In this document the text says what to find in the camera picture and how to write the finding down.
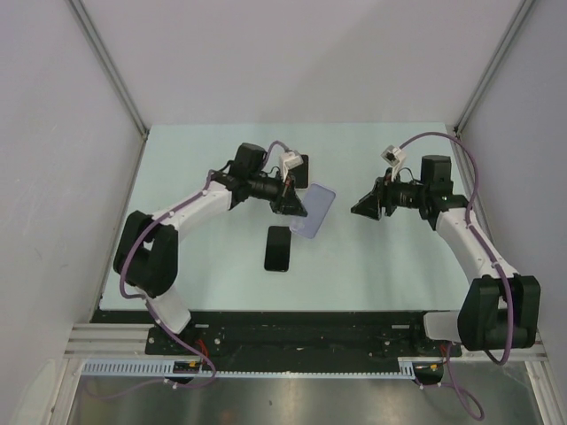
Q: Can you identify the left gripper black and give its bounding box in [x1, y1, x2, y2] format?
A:
[248, 170, 307, 217]

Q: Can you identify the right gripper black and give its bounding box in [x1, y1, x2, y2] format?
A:
[350, 167, 428, 220]

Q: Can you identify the lilac silicone phone case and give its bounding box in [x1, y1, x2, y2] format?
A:
[289, 183, 336, 239]

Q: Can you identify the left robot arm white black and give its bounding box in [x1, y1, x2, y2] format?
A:
[113, 142, 307, 354]

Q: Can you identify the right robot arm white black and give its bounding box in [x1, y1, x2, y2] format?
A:
[351, 147, 540, 355]

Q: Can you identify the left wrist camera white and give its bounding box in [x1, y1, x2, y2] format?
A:
[279, 151, 303, 181]

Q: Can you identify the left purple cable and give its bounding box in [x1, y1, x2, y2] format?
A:
[83, 140, 287, 402]

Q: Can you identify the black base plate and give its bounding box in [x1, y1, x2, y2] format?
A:
[91, 310, 447, 371]

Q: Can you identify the right side aluminium rail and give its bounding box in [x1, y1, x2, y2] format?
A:
[459, 127, 566, 410]

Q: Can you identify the aluminium rail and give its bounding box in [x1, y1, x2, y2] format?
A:
[64, 323, 152, 359]
[459, 127, 566, 410]

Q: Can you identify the front aluminium rail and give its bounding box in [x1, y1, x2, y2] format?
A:
[64, 323, 152, 359]

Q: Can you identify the right aluminium frame post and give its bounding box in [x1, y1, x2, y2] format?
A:
[452, 0, 540, 138]

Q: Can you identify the aluminium frame post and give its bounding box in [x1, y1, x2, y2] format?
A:
[452, 0, 540, 138]
[66, 0, 150, 142]

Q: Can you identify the grey slotted cable duct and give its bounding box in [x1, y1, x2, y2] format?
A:
[82, 359, 444, 380]

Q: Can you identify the left aluminium frame post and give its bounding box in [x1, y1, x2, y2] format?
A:
[66, 0, 150, 142]

